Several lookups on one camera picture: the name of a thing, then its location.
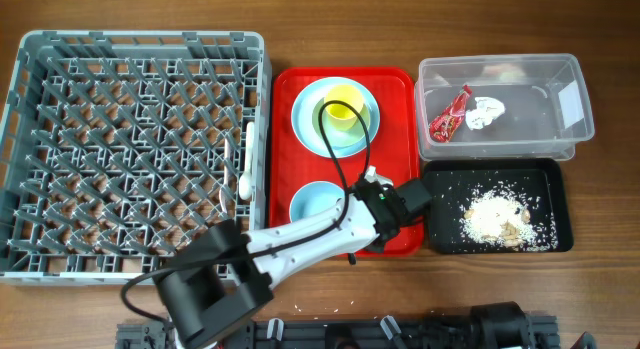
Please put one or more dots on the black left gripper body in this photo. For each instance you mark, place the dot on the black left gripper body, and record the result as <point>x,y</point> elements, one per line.
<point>378,250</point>

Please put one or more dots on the light blue bowl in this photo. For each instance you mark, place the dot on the light blue bowl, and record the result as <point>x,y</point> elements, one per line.
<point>313,198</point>

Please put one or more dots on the small green plate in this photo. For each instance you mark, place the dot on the small green plate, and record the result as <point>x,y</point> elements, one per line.
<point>337,138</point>

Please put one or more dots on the red snack wrapper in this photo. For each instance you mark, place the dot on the red snack wrapper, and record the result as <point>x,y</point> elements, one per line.
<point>444,126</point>

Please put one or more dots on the food scraps rice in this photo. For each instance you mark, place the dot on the food scraps rice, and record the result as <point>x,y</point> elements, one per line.
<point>503,216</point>

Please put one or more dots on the yellow plastic cup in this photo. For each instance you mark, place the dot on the yellow plastic cup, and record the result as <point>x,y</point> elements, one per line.
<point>340,115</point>

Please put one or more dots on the large light blue plate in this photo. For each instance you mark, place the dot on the large light blue plate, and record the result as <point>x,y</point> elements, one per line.
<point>301,116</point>

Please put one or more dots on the white plastic spoon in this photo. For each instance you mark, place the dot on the white plastic spoon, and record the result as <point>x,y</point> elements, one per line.
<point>244,183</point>

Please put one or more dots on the white tissue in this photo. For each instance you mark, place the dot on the white tissue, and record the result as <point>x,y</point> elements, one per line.
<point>486,111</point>

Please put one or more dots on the white plastic fork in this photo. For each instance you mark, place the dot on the white plastic fork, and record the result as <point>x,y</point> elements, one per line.
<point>224,189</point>

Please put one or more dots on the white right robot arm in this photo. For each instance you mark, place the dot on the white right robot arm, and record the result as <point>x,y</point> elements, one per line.
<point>505,325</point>

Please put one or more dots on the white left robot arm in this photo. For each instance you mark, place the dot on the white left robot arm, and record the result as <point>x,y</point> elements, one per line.
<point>219,281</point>

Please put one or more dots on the grey dishwasher rack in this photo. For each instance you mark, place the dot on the grey dishwasher rack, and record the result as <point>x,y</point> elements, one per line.
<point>112,148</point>

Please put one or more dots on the red plastic tray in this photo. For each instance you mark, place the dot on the red plastic tray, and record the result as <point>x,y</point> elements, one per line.
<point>394,150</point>

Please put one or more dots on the black plastic tray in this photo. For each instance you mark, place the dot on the black plastic tray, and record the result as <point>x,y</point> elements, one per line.
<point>450,183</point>

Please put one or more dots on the clear plastic bin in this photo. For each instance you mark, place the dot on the clear plastic bin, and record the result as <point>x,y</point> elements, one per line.
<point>547,105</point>

